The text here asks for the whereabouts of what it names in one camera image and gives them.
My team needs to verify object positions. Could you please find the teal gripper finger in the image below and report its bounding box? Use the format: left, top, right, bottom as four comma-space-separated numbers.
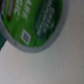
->
0, 33, 6, 50

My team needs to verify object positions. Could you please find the green-lidded white kcup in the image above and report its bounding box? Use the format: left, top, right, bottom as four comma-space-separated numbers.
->
0, 0, 70, 53

